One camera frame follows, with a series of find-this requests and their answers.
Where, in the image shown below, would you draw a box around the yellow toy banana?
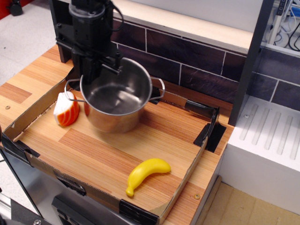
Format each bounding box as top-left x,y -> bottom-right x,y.
126,158 -> 171,197

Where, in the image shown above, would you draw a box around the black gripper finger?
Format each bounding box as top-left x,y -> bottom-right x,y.
102,62 -> 122,75
82,57 -> 101,84

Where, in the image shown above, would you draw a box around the white dish rack sink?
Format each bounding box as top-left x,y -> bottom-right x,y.
226,96 -> 300,174

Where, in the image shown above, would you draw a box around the black oven handle panel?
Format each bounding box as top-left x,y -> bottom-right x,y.
52,197 -> 123,225

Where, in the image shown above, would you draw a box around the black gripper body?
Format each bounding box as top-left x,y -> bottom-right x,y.
55,0 -> 123,70

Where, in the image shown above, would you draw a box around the dark grey vertical post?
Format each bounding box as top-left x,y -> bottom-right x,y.
228,0 -> 274,126

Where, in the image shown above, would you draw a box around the metal pot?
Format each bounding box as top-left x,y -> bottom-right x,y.
78,58 -> 154,133

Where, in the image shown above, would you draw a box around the cables behind counter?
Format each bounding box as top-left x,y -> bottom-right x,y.
267,0 -> 300,51

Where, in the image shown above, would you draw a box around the cardboard fence with black tape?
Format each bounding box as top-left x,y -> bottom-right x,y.
0,67 -> 227,225

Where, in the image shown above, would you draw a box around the black left corner post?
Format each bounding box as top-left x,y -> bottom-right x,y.
49,0 -> 72,63

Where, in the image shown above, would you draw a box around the salmon sushi toy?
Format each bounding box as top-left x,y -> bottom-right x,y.
53,91 -> 80,127

